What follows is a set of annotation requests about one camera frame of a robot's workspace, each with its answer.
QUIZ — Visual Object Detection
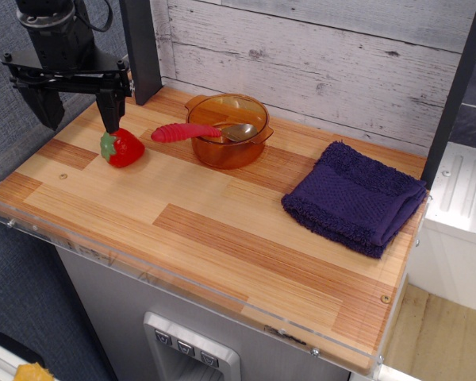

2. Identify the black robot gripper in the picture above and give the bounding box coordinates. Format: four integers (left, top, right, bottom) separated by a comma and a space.
2, 11, 132, 133

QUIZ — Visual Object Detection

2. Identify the red toy strawberry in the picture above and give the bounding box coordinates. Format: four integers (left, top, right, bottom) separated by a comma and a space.
100, 128, 145, 167

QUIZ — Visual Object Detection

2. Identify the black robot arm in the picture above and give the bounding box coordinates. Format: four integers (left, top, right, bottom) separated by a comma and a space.
1, 1, 132, 134

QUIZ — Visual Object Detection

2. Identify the amber glass pot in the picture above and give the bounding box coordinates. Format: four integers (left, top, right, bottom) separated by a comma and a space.
185, 94, 273, 169

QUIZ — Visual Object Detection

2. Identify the grey toy fridge cabinet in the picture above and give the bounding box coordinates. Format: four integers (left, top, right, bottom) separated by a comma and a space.
58, 248, 350, 380

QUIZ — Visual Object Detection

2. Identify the silver water dispenser panel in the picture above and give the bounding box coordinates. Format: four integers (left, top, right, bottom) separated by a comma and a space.
143, 312, 242, 380

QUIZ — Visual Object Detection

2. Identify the yellow object bottom left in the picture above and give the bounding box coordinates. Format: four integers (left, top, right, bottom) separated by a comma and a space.
13, 363, 55, 381

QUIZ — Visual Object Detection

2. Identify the purple folded towel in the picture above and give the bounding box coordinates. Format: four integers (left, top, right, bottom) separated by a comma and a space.
282, 141, 426, 259

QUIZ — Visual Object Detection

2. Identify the clear acrylic table edge guard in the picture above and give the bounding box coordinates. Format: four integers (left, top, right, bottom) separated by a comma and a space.
0, 193, 432, 381

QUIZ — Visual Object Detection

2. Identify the white toy sink counter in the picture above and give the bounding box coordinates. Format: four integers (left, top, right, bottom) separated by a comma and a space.
407, 143, 476, 310

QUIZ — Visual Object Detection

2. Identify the black vertical post left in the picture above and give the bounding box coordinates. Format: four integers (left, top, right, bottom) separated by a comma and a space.
120, 0, 163, 105

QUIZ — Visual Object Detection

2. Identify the black vertical post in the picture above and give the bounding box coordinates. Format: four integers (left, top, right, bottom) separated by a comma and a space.
421, 12, 476, 190
120, 0, 163, 105

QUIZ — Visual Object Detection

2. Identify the red handled metal spoon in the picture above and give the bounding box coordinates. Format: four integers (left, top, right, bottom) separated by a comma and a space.
151, 123, 259, 143

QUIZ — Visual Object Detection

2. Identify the black vertical post right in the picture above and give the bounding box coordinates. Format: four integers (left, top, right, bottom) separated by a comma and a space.
421, 12, 476, 190

